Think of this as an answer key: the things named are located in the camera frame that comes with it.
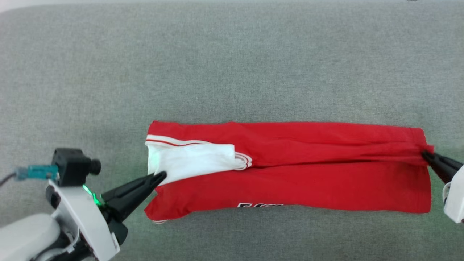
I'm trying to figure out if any teal left camera connector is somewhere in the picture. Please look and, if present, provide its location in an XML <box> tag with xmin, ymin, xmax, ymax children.
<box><xmin>15</xmin><ymin>165</ymin><xmax>59</xmax><ymax>181</ymax></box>

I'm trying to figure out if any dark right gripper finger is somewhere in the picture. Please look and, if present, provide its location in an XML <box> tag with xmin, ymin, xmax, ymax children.
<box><xmin>421</xmin><ymin>150</ymin><xmax>464</xmax><ymax>184</ymax></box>

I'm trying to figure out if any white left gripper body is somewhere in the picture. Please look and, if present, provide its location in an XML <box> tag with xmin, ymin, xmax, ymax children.
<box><xmin>46</xmin><ymin>180</ymin><xmax>128</xmax><ymax>261</ymax></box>

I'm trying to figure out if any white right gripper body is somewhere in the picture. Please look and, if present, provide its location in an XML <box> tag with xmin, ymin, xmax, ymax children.
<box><xmin>443</xmin><ymin>165</ymin><xmax>464</xmax><ymax>223</ymax></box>

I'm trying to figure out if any thin black camera cable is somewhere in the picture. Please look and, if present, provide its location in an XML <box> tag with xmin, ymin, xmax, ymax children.
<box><xmin>0</xmin><ymin>172</ymin><xmax>18</xmax><ymax>187</ymax></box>

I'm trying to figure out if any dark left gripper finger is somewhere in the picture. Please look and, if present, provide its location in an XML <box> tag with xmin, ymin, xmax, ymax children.
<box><xmin>101</xmin><ymin>172</ymin><xmax>167</xmax><ymax>222</ymax></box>

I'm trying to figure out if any red and white sports shirt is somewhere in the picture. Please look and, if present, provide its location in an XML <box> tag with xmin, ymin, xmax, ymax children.
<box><xmin>144</xmin><ymin>121</ymin><xmax>435</xmax><ymax>224</ymax></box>

